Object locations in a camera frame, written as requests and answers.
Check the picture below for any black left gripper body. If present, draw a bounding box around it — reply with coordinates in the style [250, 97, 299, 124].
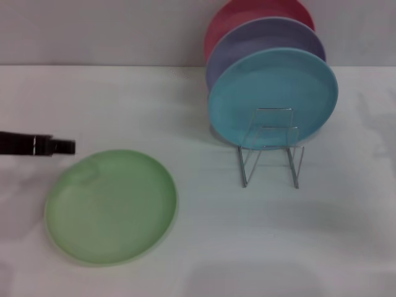
[0, 131, 54, 158]

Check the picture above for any green plastic plate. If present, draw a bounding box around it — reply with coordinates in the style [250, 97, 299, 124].
[44, 148, 180, 267]

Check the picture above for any purple plastic plate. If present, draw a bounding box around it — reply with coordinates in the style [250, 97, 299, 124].
[205, 17, 327, 91]

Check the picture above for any cyan plastic plate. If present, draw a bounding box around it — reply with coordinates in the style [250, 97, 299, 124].
[207, 46, 339, 151]

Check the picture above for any red plastic plate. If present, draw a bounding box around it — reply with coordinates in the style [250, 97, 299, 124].
[204, 0, 316, 62]

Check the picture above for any chrome wire plate rack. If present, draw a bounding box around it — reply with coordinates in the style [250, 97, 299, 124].
[237, 107, 306, 190]

